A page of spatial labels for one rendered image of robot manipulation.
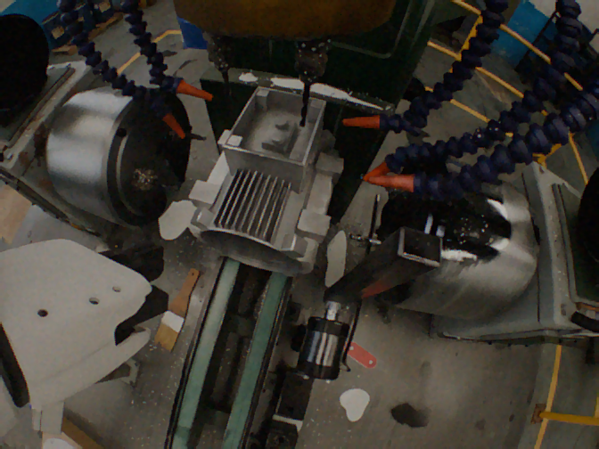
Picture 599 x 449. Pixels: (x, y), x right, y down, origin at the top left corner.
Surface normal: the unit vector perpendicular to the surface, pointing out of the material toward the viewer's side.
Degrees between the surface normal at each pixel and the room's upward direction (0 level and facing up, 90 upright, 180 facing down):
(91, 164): 39
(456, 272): 47
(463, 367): 0
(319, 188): 0
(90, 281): 61
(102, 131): 17
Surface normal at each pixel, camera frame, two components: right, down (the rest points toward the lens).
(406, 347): 0.08, -0.39
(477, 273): -0.11, 0.33
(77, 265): 0.28, -0.96
